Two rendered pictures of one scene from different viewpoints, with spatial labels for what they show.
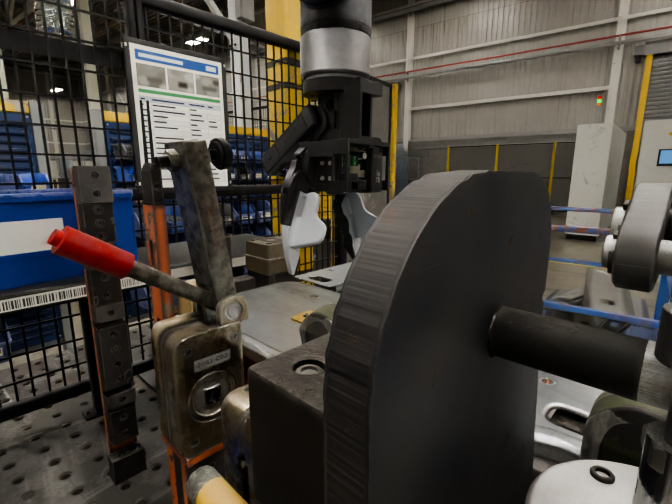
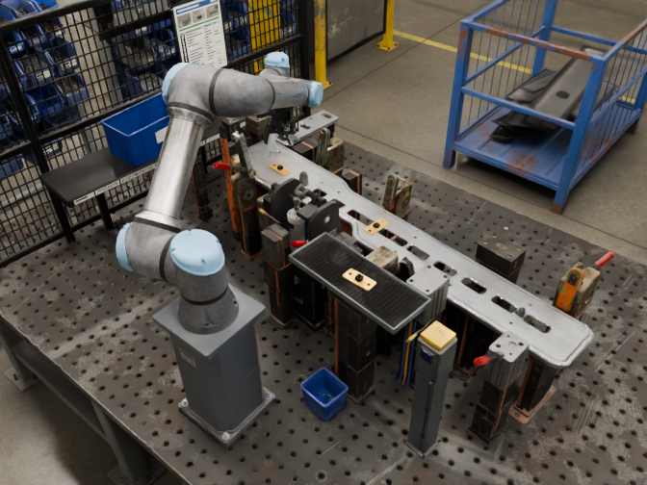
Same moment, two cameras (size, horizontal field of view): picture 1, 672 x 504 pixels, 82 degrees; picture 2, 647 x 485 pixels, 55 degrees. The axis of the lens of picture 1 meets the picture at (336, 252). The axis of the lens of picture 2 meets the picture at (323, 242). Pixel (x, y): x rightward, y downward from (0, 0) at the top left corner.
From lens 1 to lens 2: 1.79 m
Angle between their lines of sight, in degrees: 29
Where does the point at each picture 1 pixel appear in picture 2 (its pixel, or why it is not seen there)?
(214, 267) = (246, 164)
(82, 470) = (187, 216)
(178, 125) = (198, 40)
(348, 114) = (283, 115)
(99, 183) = not seen: hidden behind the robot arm
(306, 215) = (271, 141)
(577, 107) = not seen: outside the picture
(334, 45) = not seen: hidden behind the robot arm
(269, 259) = (258, 128)
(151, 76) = (184, 20)
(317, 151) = (274, 124)
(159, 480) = (219, 220)
